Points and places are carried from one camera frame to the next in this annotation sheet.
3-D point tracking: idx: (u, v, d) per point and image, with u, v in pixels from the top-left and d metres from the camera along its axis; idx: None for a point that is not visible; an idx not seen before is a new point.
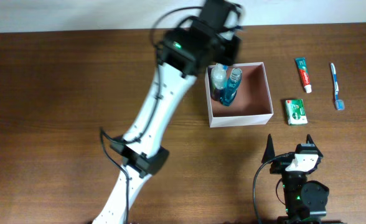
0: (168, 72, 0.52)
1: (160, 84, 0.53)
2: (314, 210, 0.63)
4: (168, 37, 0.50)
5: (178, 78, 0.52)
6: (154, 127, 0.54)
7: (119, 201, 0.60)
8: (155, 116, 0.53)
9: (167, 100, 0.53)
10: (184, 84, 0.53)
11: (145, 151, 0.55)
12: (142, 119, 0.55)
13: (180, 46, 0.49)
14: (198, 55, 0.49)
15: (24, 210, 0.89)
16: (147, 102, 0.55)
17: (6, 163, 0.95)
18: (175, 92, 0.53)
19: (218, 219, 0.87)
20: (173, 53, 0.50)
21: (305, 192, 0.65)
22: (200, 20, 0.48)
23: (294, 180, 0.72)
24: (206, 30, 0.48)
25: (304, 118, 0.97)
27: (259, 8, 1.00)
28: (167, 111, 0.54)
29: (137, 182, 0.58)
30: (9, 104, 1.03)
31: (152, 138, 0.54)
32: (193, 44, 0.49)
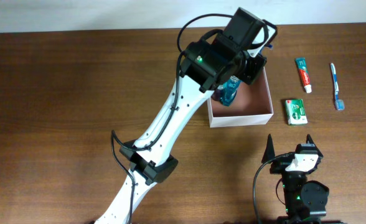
0: (188, 84, 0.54)
1: (177, 96, 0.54)
2: (314, 210, 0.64)
4: (192, 51, 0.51)
5: (197, 91, 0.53)
6: (166, 137, 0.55)
7: (123, 206, 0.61)
8: (169, 126, 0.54)
9: (182, 112, 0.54)
10: (202, 98, 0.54)
11: (155, 160, 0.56)
12: (156, 127, 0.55)
13: (203, 61, 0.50)
14: (220, 71, 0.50)
15: (25, 210, 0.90)
16: (162, 112, 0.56)
17: (7, 163, 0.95)
18: (191, 104, 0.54)
19: (218, 219, 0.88)
20: (195, 65, 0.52)
21: (305, 192, 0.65)
22: (228, 37, 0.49)
23: (294, 180, 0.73)
24: (231, 47, 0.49)
25: (304, 118, 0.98)
27: (259, 8, 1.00)
28: (182, 122, 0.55)
29: (142, 189, 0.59)
30: (10, 105, 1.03)
31: (162, 148, 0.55)
32: (216, 60, 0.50)
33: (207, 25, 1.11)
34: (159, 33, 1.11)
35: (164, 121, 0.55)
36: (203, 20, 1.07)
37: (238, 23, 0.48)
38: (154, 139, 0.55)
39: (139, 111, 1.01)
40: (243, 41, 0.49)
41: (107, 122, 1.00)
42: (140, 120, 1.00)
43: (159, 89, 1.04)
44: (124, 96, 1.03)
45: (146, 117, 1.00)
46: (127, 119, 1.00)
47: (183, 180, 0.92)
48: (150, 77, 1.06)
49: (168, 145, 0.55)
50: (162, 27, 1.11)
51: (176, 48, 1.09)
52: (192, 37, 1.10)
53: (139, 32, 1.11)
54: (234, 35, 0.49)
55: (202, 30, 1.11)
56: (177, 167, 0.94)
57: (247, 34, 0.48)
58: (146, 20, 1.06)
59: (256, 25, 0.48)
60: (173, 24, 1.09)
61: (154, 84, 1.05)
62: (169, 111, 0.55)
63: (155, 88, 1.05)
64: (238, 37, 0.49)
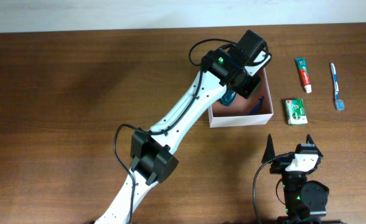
0: (209, 78, 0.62)
1: (199, 87, 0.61)
2: (314, 210, 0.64)
4: (214, 53, 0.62)
5: (216, 84, 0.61)
6: (183, 123, 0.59)
7: (123, 206, 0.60)
8: (188, 112, 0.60)
9: (201, 101, 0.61)
10: (219, 92, 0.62)
11: (170, 145, 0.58)
12: (175, 113, 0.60)
13: (223, 62, 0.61)
14: (236, 72, 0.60)
15: (25, 210, 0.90)
16: (182, 99, 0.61)
17: (7, 163, 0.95)
18: (210, 96, 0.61)
19: (218, 219, 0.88)
20: (215, 65, 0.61)
21: (305, 193, 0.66)
22: (239, 49, 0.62)
23: (293, 180, 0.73)
24: (243, 56, 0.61)
25: (304, 118, 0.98)
27: (259, 8, 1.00)
28: (199, 111, 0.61)
29: (142, 188, 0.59)
30: (9, 104, 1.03)
31: (178, 134, 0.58)
32: (233, 63, 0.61)
33: (207, 26, 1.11)
34: (159, 33, 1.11)
35: (184, 107, 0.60)
36: (203, 20, 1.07)
37: (248, 40, 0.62)
38: (173, 124, 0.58)
39: (140, 111, 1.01)
40: (251, 54, 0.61)
41: (107, 122, 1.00)
42: (140, 120, 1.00)
43: (159, 89, 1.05)
44: (124, 96, 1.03)
45: (147, 117, 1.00)
46: (127, 119, 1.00)
47: (183, 180, 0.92)
48: (150, 77, 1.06)
49: (183, 132, 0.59)
50: (162, 27, 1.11)
51: (176, 48, 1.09)
52: (192, 37, 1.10)
53: (140, 33, 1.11)
54: (244, 49, 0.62)
55: (202, 30, 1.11)
56: (177, 167, 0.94)
57: (254, 49, 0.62)
58: (147, 20, 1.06)
59: (261, 43, 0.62)
60: (173, 23, 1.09)
61: (154, 84, 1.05)
62: (190, 99, 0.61)
63: (155, 88, 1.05)
64: (248, 50, 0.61)
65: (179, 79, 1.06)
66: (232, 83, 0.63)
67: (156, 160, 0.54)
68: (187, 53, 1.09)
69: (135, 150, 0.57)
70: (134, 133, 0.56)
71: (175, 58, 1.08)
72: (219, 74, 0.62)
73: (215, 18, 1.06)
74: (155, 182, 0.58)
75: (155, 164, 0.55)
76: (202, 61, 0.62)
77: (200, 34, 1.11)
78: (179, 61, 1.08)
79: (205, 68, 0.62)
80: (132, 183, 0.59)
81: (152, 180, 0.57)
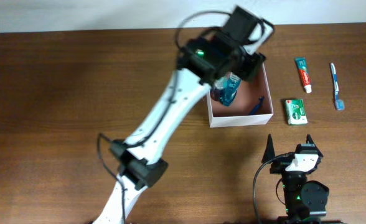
0: (187, 78, 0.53)
1: (175, 89, 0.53)
2: (315, 210, 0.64)
4: (192, 45, 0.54)
5: (195, 84, 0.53)
6: (161, 133, 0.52)
7: (116, 210, 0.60)
8: (165, 120, 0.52)
9: (179, 106, 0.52)
10: (200, 93, 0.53)
11: (148, 158, 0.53)
12: (151, 122, 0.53)
13: (203, 55, 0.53)
14: (219, 65, 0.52)
15: (24, 210, 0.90)
16: (158, 105, 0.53)
17: (7, 163, 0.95)
18: (189, 98, 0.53)
19: (218, 219, 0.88)
20: (194, 58, 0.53)
21: (305, 193, 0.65)
22: (225, 32, 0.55)
23: (293, 180, 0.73)
24: (229, 40, 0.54)
25: (304, 118, 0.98)
27: (258, 8, 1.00)
28: (178, 116, 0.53)
29: (132, 193, 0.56)
30: (9, 105, 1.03)
31: (157, 144, 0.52)
32: (215, 55, 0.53)
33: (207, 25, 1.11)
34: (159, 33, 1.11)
35: (160, 114, 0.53)
36: (203, 21, 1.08)
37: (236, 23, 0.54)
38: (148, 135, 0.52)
39: (140, 111, 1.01)
40: (240, 37, 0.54)
41: (107, 122, 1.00)
42: (140, 119, 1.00)
43: (159, 89, 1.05)
44: (124, 96, 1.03)
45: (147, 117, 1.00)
46: (127, 119, 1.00)
47: (183, 180, 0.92)
48: (149, 77, 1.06)
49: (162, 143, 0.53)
50: (162, 27, 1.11)
51: (176, 48, 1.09)
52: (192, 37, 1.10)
53: (140, 33, 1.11)
54: (231, 32, 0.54)
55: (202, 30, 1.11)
56: (177, 167, 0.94)
57: (243, 31, 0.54)
58: (147, 20, 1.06)
59: (251, 22, 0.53)
60: (173, 23, 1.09)
61: (154, 84, 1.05)
62: (165, 104, 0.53)
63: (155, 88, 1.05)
64: (235, 33, 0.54)
65: None
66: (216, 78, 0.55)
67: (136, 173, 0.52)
68: None
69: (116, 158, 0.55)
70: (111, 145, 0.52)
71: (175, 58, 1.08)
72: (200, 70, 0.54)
73: (215, 17, 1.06)
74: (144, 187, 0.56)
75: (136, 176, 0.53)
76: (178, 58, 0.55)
77: None
78: None
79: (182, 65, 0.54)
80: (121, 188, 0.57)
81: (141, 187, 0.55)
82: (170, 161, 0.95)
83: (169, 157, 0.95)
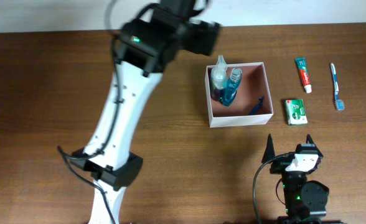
0: (128, 72, 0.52)
1: (120, 88, 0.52)
2: (314, 210, 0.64)
4: (126, 32, 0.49)
5: (140, 76, 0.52)
6: (117, 136, 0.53)
7: (102, 212, 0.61)
8: (117, 122, 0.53)
9: (129, 104, 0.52)
10: (147, 84, 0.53)
11: (112, 163, 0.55)
12: (105, 127, 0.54)
13: (139, 40, 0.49)
14: (160, 48, 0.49)
15: (24, 210, 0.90)
16: (107, 109, 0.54)
17: (7, 163, 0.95)
18: (137, 93, 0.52)
19: (218, 219, 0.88)
20: (132, 47, 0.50)
21: (305, 193, 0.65)
22: (163, 9, 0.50)
23: (293, 180, 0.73)
24: (170, 18, 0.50)
25: (304, 118, 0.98)
27: (258, 8, 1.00)
28: (131, 114, 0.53)
29: (112, 194, 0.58)
30: (9, 105, 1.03)
31: (117, 148, 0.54)
32: (154, 37, 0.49)
33: None
34: None
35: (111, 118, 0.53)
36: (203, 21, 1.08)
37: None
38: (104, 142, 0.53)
39: None
40: (182, 12, 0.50)
41: None
42: (140, 120, 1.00)
43: (159, 89, 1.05)
44: None
45: (147, 117, 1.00)
46: None
47: (183, 180, 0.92)
48: None
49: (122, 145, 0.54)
50: None
51: None
52: None
53: None
54: (170, 7, 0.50)
55: None
56: (177, 167, 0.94)
57: (182, 5, 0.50)
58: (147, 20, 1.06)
59: None
60: None
61: None
62: (114, 106, 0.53)
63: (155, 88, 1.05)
64: (174, 7, 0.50)
65: (179, 79, 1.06)
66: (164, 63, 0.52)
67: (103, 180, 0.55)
68: (186, 53, 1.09)
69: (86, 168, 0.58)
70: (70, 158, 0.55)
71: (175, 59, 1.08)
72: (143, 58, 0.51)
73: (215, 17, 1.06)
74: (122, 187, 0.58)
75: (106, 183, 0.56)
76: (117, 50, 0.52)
77: None
78: (178, 61, 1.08)
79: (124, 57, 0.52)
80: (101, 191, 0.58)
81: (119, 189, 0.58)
82: (170, 161, 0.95)
83: (168, 157, 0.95)
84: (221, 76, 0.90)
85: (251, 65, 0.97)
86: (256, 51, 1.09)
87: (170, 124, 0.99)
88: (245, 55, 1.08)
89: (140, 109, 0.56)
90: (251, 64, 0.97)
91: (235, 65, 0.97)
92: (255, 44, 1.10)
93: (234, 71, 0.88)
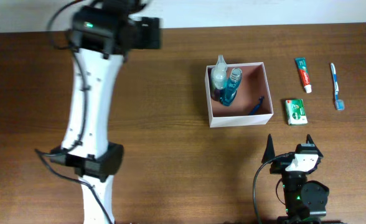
0: (89, 59, 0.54)
1: (84, 74, 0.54)
2: (314, 210, 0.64)
4: (77, 19, 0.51)
5: (101, 60, 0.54)
6: (91, 123, 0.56)
7: (94, 207, 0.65)
8: (89, 109, 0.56)
9: (96, 90, 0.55)
10: (109, 66, 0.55)
11: (92, 152, 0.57)
12: (78, 117, 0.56)
13: (93, 25, 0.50)
14: (115, 29, 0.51)
15: (24, 210, 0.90)
16: (77, 99, 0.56)
17: (7, 163, 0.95)
18: (101, 78, 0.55)
19: (218, 219, 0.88)
20: (86, 33, 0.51)
21: (305, 193, 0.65)
22: None
23: (293, 180, 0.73)
24: (118, 4, 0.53)
25: (304, 118, 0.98)
27: (258, 7, 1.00)
28: (99, 99, 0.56)
29: (101, 187, 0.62)
30: (8, 105, 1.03)
31: (93, 135, 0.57)
32: (106, 20, 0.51)
33: (206, 26, 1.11)
34: None
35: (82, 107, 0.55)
36: (203, 20, 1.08)
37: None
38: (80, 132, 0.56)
39: (139, 111, 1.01)
40: None
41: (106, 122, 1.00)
42: (140, 120, 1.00)
43: (159, 89, 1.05)
44: (124, 96, 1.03)
45: (147, 117, 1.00)
46: (127, 119, 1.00)
47: (182, 180, 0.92)
48: (149, 77, 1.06)
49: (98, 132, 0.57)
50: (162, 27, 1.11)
51: (176, 48, 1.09)
52: (192, 37, 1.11)
53: None
54: None
55: (202, 30, 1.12)
56: (177, 167, 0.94)
57: None
58: None
59: None
60: (172, 23, 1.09)
61: (154, 84, 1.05)
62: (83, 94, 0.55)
63: (155, 88, 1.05)
64: None
65: (178, 79, 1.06)
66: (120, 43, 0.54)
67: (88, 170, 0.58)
68: (186, 53, 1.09)
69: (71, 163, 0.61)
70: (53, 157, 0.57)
71: (175, 59, 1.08)
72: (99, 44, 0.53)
73: (215, 17, 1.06)
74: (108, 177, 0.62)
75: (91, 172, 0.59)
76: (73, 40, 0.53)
77: (200, 34, 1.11)
78: (178, 61, 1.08)
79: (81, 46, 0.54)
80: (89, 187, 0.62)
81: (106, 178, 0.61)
82: (170, 161, 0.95)
83: (168, 157, 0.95)
84: (221, 76, 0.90)
85: (251, 65, 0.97)
86: (256, 51, 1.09)
87: (170, 124, 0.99)
88: (245, 55, 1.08)
89: (108, 94, 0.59)
90: (251, 64, 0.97)
91: (235, 65, 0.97)
92: (255, 44, 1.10)
93: (234, 71, 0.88)
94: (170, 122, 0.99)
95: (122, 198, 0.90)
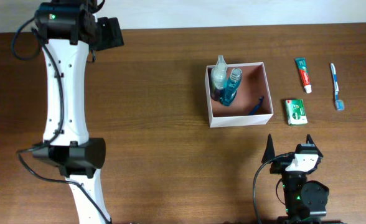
0: (58, 48, 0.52)
1: (55, 62, 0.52)
2: (315, 210, 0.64)
4: (40, 14, 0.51)
5: (70, 47, 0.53)
6: (70, 109, 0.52)
7: (87, 204, 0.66)
8: (66, 95, 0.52)
9: (70, 75, 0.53)
10: (79, 52, 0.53)
11: (75, 138, 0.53)
12: (55, 106, 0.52)
13: (56, 15, 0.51)
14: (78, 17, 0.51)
15: (24, 210, 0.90)
16: (51, 88, 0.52)
17: (7, 163, 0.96)
18: (73, 63, 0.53)
19: (218, 219, 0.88)
20: (51, 25, 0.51)
21: (305, 193, 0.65)
22: None
23: (293, 180, 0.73)
24: None
25: (304, 118, 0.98)
27: (258, 8, 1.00)
28: (75, 85, 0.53)
29: (89, 184, 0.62)
30: (8, 105, 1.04)
31: (74, 122, 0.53)
32: (68, 10, 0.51)
33: (206, 26, 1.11)
34: (159, 33, 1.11)
35: (58, 95, 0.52)
36: (202, 20, 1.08)
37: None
38: (60, 121, 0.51)
39: (139, 111, 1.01)
40: None
41: (106, 122, 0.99)
42: (139, 120, 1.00)
43: (159, 89, 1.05)
44: (124, 96, 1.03)
45: (146, 117, 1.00)
46: (127, 119, 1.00)
47: (182, 180, 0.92)
48: (149, 77, 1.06)
49: (78, 118, 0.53)
50: (162, 27, 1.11)
51: (176, 48, 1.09)
52: (192, 37, 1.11)
53: (139, 33, 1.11)
54: None
55: (202, 30, 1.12)
56: (177, 167, 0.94)
57: None
58: (147, 20, 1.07)
59: None
60: (172, 23, 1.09)
61: (154, 84, 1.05)
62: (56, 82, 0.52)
63: (155, 88, 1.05)
64: None
65: (178, 79, 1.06)
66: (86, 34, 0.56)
67: (75, 160, 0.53)
68: (186, 53, 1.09)
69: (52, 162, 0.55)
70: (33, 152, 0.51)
71: (175, 59, 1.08)
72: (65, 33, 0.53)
73: (214, 17, 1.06)
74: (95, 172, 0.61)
75: (78, 162, 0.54)
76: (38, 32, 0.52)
77: (200, 35, 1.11)
78: (178, 61, 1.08)
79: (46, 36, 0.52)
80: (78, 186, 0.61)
81: (93, 173, 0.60)
82: (170, 161, 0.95)
83: (168, 157, 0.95)
84: (221, 76, 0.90)
85: (251, 65, 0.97)
86: (256, 51, 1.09)
87: (170, 124, 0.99)
88: (245, 55, 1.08)
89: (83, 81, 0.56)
90: (251, 64, 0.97)
91: (235, 65, 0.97)
92: (255, 44, 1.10)
93: (234, 71, 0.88)
94: (170, 123, 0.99)
95: (122, 198, 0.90)
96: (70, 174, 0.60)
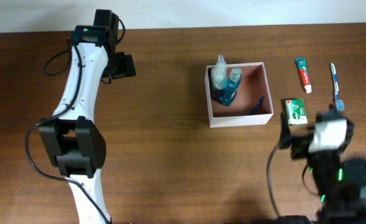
0: (85, 48, 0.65)
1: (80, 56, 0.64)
2: None
4: (77, 28, 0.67)
5: (94, 48, 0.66)
6: (84, 92, 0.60)
7: (88, 204, 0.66)
8: (83, 81, 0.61)
9: (89, 68, 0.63)
10: (100, 54, 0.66)
11: (82, 114, 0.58)
12: (71, 88, 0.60)
13: (88, 29, 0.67)
14: (104, 31, 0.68)
15: (24, 210, 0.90)
16: (71, 75, 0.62)
17: (8, 163, 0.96)
18: (94, 60, 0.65)
19: (218, 219, 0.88)
20: (83, 35, 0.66)
21: (350, 168, 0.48)
22: (98, 19, 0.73)
23: (322, 161, 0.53)
24: (104, 22, 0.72)
25: (304, 119, 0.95)
27: (258, 5, 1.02)
28: (91, 75, 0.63)
29: (90, 183, 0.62)
30: (8, 105, 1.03)
31: (86, 101, 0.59)
32: (98, 27, 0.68)
33: (206, 26, 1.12)
34: (159, 33, 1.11)
35: (77, 79, 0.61)
36: (202, 20, 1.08)
37: (101, 15, 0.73)
38: (73, 97, 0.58)
39: (139, 111, 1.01)
40: (111, 16, 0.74)
41: (106, 122, 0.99)
42: (140, 120, 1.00)
43: (159, 89, 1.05)
44: (124, 96, 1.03)
45: (147, 117, 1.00)
46: (127, 119, 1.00)
47: (182, 180, 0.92)
48: (149, 77, 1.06)
49: (89, 101, 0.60)
50: (162, 27, 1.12)
51: (175, 48, 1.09)
52: (191, 37, 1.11)
53: (139, 32, 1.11)
54: (101, 16, 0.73)
55: (201, 30, 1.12)
56: (177, 167, 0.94)
57: (110, 12, 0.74)
58: (147, 20, 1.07)
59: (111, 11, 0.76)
60: (172, 22, 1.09)
61: (154, 84, 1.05)
62: (78, 70, 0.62)
63: (155, 88, 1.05)
64: (105, 15, 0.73)
65: (178, 79, 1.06)
66: (108, 48, 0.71)
67: (78, 137, 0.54)
68: (186, 53, 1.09)
69: (55, 148, 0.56)
70: (40, 127, 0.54)
71: (175, 58, 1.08)
72: (91, 40, 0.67)
73: (215, 15, 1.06)
74: (96, 172, 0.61)
75: (81, 140, 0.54)
76: (71, 38, 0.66)
77: (200, 34, 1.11)
78: (178, 60, 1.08)
79: (77, 41, 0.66)
80: (78, 186, 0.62)
81: (93, 173, 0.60)
82: (170, 161, 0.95)
83: (168, 157, 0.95)
84: (221, 77, 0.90)
85: (251, 65, 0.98)
86: (256, 51, 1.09)
87: (170, 125, 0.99)
88: (245, 54, 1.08)
89: (98, 79, 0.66)
90: (251, 64, 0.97)
91: (235, 65, 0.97)
92: (255, 44, 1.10)
93: (234, 71, 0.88)
94: (170, 123, 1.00)
95: (122, 198, 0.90)
96: (70, 174, 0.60)
